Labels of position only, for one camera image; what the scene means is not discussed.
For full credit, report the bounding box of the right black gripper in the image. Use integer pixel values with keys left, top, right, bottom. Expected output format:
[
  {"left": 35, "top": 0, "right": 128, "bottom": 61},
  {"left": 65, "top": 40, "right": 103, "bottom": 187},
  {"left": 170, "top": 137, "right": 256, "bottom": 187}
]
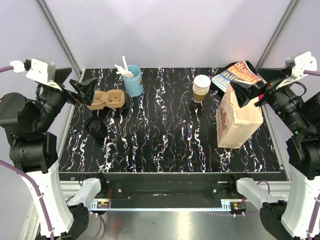
[{"left": 230, "top": 65, "right": 312, "bottom": 133}]

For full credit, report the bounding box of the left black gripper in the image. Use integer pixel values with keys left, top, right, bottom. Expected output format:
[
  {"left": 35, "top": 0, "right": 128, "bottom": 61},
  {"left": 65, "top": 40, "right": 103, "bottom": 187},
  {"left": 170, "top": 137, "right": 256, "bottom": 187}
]
[{"left": 34, "top": 65, "right": 98, "bottom": 129}]

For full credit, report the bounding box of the cardboard cup carrier stack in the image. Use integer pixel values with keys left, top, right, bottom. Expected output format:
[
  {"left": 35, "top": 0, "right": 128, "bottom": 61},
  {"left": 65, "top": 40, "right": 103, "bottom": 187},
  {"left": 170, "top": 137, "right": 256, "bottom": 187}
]
[{"left": 87, "top": 89, "right": 125, "bottom": 111}]

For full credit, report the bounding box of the brown paper takeout bag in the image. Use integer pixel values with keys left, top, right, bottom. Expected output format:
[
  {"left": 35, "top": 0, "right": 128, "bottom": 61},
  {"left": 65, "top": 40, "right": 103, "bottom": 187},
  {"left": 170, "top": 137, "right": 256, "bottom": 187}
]
[{"left": 216, "top": 86, "right": 264, "bottom": 149}]

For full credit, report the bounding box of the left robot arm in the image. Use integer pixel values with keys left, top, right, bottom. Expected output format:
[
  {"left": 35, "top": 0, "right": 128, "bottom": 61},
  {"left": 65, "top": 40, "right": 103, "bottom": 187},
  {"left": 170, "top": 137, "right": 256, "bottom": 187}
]
[{"left": 0, "top": 68, "right": 108, "bottom": 240}]

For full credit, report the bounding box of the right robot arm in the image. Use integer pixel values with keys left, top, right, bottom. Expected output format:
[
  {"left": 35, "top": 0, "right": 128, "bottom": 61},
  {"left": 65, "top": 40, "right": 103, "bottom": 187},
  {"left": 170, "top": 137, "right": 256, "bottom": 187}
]
[{"left": 227, "top": 66, "right": 320, "bottom": 240}]

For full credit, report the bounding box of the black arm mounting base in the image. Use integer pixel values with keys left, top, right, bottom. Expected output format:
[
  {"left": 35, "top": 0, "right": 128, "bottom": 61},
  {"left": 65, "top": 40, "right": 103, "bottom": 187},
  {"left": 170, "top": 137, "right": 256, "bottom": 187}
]
[{"left": 75, "top": 172, "right": 252, "bottom": 199}]

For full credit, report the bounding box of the stack of black lids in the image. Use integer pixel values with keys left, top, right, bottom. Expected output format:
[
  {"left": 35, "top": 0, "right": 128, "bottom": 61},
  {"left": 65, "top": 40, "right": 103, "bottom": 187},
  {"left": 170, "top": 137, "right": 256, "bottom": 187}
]
[{"left": 85, "top": 117, "right": 108, "bottom": 140}]

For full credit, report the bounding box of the blue cup with stirrers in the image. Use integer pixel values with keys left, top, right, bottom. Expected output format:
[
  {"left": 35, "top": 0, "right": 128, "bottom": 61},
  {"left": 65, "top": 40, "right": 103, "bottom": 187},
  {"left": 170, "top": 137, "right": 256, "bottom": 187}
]
[{"left": 122, "top": 64, "right": 144, "bottom": 97}]

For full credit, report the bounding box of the stack of paper cups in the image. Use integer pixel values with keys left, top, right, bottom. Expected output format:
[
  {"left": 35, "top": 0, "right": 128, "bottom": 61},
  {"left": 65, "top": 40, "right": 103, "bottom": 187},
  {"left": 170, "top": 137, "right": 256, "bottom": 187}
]
[{"left": 192, "top": 74, "right": 211, "bottom": 103}]

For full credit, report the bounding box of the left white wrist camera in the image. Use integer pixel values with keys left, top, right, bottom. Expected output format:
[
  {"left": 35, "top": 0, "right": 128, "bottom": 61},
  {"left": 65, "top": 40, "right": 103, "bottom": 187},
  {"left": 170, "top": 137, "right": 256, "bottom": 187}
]
[{"left": 10, "top": 58, "right": 62, "bottom": 91}]

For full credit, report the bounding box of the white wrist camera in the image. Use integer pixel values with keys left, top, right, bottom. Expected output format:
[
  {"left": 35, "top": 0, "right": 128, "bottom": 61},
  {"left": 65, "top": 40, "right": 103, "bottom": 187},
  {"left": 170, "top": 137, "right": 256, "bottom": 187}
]
[
  {"left": 276, "top": 51, "right": 320, "bottom": 90},
  {"left": 10, "top": 58, "right": 62, "bottom": 91}
]

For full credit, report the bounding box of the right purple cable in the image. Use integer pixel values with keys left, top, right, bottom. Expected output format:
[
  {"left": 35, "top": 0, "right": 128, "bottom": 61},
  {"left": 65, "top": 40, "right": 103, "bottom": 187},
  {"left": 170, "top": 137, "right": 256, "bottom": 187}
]
[{"left": 234, "top": 68, "right": 320, "bottom": 240}]

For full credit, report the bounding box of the purple cable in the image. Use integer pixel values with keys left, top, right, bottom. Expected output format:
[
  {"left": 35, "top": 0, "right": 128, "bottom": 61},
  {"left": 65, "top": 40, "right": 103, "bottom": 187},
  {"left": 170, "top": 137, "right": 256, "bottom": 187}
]
[
  {"left": 234, "top": 68, "right": 320, "bottom": 240},
  {"left": 0, "top": 63, "right": 106, "bottom": 240}
]

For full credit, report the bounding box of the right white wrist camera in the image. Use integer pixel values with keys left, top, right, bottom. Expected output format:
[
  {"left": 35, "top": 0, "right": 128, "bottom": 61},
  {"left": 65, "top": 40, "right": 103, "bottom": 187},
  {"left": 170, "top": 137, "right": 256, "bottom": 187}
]
[{"left": 276, "top": 51, "right": 320, "bottom": 90}]

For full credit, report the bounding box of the left aluminium corner post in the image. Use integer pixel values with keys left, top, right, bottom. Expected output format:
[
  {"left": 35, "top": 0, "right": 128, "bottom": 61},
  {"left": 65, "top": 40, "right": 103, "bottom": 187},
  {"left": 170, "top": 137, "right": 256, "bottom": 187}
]
[{"left": 35, "top": 0, "right": 82, "bottom": 78}]

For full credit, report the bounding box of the aluminium corner post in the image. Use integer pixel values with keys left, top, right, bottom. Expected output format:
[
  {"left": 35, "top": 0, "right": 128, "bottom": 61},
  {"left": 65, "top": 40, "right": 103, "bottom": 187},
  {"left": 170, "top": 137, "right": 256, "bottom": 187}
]
[
  {"left": 255, "top": 0, "right": 301, "bottom": 70},
  {"left": 35, "top": 0, "right": 82, "bottom": 78}
]

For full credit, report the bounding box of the right aluminium corner post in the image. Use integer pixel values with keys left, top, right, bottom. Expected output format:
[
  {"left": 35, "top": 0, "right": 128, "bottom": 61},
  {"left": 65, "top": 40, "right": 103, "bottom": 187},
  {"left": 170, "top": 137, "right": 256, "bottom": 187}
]
[{"left": 255, "top": 0, "right": 301, "bottom": 70}]

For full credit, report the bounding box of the aluminium frame rail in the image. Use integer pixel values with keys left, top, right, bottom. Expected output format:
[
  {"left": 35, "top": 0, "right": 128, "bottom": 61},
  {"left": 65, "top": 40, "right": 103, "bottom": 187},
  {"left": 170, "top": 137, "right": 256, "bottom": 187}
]
[{"left": 24, "top": 179, "right": 307, "bottom": 212}]

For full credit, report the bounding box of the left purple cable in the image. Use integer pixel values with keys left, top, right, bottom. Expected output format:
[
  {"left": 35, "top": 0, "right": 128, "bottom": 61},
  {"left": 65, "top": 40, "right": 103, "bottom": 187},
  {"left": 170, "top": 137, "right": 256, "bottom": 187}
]
[{"left": 0, "top": 63, "right": 106, "bottom": 240}]

